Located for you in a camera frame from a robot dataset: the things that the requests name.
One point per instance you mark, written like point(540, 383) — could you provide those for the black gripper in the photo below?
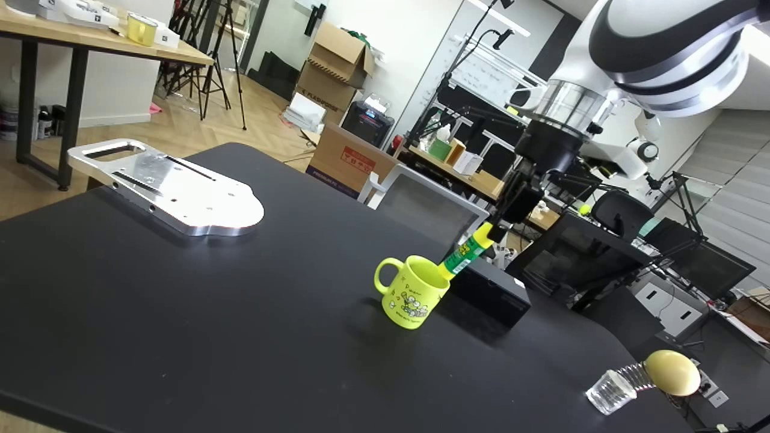
point(546, 154)

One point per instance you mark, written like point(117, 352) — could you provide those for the yellow green glue stick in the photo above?
point(464, 252)

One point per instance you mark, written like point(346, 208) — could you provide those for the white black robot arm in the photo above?
point(673, 57)

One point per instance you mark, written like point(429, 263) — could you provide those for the black office chair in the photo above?
point(620, 211)

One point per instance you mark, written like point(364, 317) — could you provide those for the black box on table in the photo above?
point(483, 297)

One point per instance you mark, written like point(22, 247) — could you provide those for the yellow-green mug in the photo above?
point(410, 290)

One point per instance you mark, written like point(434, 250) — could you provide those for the black monitor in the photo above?
point(697, 259)

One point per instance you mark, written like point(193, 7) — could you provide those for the cardboard box with red print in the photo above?
point(345, 162)

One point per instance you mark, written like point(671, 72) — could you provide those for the clear plastic cube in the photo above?
point(608, 392)

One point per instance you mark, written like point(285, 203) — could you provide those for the stacked cardboard boxes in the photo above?
point(335, 66)

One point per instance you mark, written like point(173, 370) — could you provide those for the silver metal mounting plate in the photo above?
point(179, 193)

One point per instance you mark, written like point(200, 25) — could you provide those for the black tripod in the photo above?
point(205, 25)

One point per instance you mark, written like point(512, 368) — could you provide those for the yellow container on wooden table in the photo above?
point(140, 29)

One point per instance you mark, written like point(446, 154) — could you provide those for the wooden table with black legs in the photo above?
point(80, 42)

